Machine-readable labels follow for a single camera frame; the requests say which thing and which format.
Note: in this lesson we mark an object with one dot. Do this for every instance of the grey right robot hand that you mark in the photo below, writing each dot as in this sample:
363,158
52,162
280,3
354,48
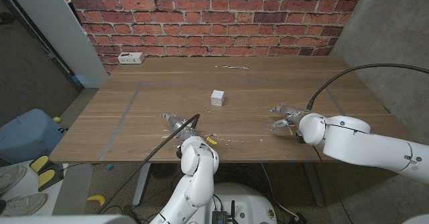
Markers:
293,115

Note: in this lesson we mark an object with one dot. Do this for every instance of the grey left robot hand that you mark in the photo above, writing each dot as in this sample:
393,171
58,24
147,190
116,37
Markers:
179,125

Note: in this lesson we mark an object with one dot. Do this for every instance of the small white block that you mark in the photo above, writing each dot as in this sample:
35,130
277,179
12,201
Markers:
217,98

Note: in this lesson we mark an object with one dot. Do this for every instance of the clear cellophane sheet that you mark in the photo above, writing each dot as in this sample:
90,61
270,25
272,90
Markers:
231,140

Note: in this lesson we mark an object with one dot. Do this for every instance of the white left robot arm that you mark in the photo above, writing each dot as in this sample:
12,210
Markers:
197,180

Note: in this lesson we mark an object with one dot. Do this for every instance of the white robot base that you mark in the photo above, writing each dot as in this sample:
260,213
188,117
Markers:
248,200

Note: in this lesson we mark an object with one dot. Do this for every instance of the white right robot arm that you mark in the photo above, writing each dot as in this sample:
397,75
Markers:
362,143

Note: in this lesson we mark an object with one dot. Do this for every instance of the black round mesh object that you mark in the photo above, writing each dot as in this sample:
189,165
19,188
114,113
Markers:
162,171

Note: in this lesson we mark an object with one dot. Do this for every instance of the white table leg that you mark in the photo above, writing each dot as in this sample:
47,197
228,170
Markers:
140,183

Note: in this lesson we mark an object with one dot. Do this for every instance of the grey table leg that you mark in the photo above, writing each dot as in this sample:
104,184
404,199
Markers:
313,183

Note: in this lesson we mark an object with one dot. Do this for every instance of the white power strip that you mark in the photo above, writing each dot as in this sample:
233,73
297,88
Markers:
130,58

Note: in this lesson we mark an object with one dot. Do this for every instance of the black radio box with antenna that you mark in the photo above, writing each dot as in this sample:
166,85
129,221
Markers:
221,215

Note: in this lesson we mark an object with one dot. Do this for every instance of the black power plug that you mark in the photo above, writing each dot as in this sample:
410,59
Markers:
299,218

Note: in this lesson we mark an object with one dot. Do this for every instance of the yellow banana-shaped object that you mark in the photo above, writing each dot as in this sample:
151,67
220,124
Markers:
96,198

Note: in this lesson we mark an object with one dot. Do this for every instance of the red brick print backdrop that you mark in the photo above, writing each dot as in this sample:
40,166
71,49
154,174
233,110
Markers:
214,16

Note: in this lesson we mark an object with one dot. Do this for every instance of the small yellow-green ball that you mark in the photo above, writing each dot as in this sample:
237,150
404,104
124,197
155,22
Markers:
57,119

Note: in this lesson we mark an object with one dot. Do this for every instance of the white floor mat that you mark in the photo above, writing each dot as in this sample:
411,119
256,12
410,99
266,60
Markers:
73,190

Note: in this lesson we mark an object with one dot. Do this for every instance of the yellow and black foot pedal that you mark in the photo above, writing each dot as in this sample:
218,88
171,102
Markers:
45,177

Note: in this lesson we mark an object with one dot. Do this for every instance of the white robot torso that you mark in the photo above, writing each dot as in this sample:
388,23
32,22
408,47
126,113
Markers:
67,220

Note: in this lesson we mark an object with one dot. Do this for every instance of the blue plastic bin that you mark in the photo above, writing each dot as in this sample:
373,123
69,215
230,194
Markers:
27,133

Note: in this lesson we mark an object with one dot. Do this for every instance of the white partition panel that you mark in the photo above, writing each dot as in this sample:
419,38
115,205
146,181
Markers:
57,26

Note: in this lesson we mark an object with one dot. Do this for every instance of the grey sneaker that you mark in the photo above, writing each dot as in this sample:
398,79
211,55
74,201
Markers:
11,178
23,204

